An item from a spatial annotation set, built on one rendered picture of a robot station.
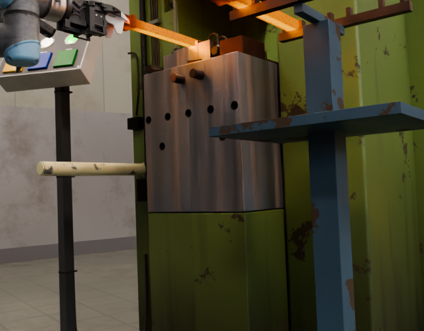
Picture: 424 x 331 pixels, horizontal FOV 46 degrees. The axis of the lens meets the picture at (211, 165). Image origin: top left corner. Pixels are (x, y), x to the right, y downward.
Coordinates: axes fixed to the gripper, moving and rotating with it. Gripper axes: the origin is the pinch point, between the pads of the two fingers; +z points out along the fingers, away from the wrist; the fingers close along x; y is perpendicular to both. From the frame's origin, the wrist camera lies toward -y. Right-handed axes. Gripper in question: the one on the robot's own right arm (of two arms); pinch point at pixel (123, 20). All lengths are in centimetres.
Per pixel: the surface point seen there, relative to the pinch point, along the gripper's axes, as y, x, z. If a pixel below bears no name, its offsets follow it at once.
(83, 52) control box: -2.6, -38.6, 15.7
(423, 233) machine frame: 64, 50, 86
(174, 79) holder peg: 13.8, 1.7, 17.8
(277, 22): 9.0, 42.0, 10.1
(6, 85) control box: 6, -67, 3
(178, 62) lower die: 5.4, -5.5, 27.7
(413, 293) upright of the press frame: 82, 48, 76
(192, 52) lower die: 3.5, 0.7, 27.7
